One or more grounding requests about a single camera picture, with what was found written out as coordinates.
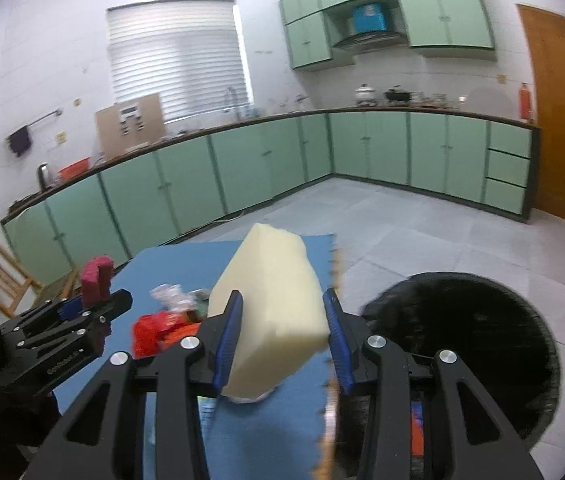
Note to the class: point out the white cooking pot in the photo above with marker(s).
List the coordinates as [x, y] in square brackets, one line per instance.
[365, 95]

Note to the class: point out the brown cardboard box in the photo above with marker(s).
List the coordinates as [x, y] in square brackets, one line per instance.
[150, 125]

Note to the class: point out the red crumpled wrapper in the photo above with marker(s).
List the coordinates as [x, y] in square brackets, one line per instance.
[150, 332]

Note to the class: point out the white window blind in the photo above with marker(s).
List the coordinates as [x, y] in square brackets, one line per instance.
[177, 55]

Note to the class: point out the metal kitchen faucet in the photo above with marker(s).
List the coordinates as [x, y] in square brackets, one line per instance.
[236, 110]

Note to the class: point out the white crumpled plastic wrapper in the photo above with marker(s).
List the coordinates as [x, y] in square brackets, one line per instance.
[172, 297]

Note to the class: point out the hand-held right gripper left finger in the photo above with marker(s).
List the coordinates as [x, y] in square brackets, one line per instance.
[227, 350]

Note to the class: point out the pale yellow foam sponge block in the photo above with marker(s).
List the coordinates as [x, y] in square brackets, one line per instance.
[272, 300]

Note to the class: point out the range hood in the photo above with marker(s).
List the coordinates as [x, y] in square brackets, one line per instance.
[367, 40]

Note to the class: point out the maroon sponge block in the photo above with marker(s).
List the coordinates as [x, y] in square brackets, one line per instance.
[95, 275]

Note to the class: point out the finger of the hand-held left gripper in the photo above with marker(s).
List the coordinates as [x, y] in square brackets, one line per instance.
[87, 330]
[70, 309]

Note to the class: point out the green snack packet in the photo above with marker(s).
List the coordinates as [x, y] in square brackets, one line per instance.
[201, 305]

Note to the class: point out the black trash bin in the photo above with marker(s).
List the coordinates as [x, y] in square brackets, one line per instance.
[487, 320]

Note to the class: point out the metal kettle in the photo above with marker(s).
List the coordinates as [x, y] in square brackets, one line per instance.
[44, 177]

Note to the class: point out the black wok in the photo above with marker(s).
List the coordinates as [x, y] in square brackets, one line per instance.
[396, 95]

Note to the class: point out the metal towel rail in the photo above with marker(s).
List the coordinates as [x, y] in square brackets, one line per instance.
[45, 117]

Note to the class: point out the wooden chair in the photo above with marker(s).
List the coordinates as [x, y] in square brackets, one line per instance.
[22, 272]

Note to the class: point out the blue foam mat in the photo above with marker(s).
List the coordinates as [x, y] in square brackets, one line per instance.
[287, 435]

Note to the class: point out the green lower kitchen cabinets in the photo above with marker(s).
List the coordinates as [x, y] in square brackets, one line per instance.
[262, 160]

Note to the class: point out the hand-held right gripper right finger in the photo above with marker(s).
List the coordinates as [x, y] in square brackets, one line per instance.
[338, 350]

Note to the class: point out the green upper kitchen cabinets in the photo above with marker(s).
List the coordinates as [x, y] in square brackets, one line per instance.
[442, 15]

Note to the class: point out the orange plastic basin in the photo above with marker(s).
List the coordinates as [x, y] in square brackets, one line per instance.
[75, 169]

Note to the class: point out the red fire extinguisher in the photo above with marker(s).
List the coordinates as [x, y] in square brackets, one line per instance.
[525, 102]

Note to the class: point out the wooden door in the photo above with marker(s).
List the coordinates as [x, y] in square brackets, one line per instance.
[562, 110]

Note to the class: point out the green kitchen cabinets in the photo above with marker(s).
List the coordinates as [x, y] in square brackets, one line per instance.
[442, 15]
[262, 160]

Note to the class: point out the dark purple cloth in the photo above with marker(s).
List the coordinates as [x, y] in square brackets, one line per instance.
[19, 142]

